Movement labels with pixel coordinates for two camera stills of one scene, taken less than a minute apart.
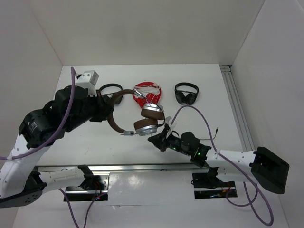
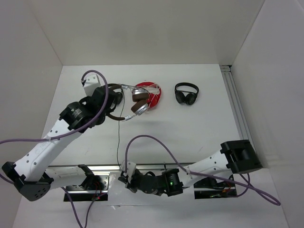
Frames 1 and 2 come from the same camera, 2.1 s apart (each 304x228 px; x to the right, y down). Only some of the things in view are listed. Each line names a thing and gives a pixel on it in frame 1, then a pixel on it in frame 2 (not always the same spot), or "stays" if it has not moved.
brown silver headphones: x=150 y=113 to x=140 y=97
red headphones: x=151 y=90 stays
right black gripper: x=159 y=140 to x=130 y=186
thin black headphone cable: x=164 y=115 to x=119 y=129
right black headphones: x=190 y=98 stays
